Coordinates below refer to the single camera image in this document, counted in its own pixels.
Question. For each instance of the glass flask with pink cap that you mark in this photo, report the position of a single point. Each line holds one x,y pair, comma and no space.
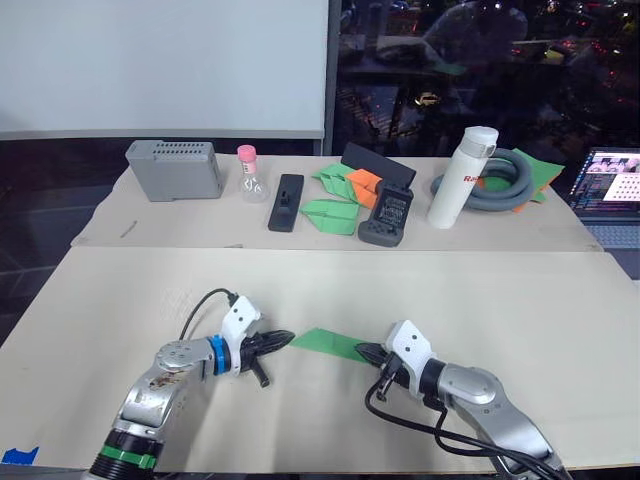
251,185

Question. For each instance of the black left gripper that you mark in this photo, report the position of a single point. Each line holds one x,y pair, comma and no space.
251,358

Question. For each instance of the small green paper airplane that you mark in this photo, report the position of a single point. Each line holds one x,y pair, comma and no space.
335,181

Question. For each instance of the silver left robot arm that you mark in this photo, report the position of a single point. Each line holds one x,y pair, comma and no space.
150,395

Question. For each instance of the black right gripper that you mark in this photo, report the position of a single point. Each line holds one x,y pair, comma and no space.
390,377

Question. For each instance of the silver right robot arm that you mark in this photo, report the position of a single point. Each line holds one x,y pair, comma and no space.
480,395

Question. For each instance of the open laptop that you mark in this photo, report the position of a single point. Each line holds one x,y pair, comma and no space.
610,195

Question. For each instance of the green paper sheets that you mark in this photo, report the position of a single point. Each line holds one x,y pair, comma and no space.
542,172

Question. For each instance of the black flat rectangular bar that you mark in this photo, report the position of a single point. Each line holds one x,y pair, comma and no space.
286,202

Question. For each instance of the grey perforated metal box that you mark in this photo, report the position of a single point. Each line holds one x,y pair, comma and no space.
172,172

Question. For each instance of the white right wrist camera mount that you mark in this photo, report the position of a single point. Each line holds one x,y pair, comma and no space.
409,347

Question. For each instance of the large green paper airplane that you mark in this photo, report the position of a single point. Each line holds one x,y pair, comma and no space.
330,215

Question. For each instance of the white projection board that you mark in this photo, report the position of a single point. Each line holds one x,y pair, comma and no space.
160,65

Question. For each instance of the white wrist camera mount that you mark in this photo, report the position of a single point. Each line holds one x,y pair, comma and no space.
409,347
239,320

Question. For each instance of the dark grey handheld controller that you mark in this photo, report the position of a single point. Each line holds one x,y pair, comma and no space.
387,217

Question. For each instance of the white thermos bottle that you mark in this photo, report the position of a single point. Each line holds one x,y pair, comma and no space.
457,180

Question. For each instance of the blue tape strip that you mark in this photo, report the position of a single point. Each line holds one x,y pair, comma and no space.
20,456

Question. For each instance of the orange paper airplane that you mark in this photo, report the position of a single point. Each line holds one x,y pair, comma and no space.
365,186

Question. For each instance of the green paper sheet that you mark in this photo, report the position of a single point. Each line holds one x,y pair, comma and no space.
325,342

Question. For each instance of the black foam block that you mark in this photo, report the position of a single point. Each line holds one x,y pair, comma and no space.
380,162

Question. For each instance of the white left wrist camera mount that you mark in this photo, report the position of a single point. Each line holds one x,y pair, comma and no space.
239,320

